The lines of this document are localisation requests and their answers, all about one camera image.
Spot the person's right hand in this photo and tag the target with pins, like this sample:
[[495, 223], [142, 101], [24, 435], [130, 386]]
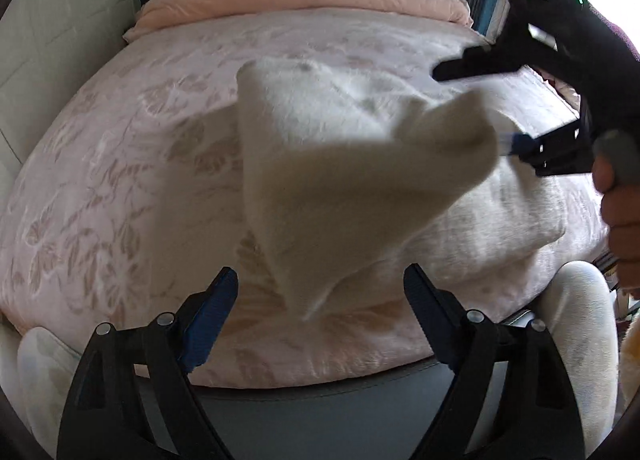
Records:
[[625, 230]]

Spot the person's white pants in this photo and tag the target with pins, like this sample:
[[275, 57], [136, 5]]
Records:
[[575, 330]]

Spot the pink floral blanket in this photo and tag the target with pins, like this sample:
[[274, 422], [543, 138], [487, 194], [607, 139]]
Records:
[[125, 190]]

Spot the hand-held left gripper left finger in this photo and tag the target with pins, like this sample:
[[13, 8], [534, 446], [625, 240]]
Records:
[[210, 320]]

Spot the white fluffy towel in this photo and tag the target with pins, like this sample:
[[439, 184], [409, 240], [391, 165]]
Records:
[[325, 165]]

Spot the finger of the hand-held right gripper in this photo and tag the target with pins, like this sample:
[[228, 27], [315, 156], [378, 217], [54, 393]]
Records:
[[470, 65], [522, 144]]

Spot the grey bed frame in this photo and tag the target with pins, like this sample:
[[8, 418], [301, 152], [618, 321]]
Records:
[[320, 415]]

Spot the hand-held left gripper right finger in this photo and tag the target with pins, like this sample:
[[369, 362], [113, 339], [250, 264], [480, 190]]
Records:
[[425, 310]]

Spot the white wardrobe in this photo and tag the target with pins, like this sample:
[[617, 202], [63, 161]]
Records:
[[50, 15]]

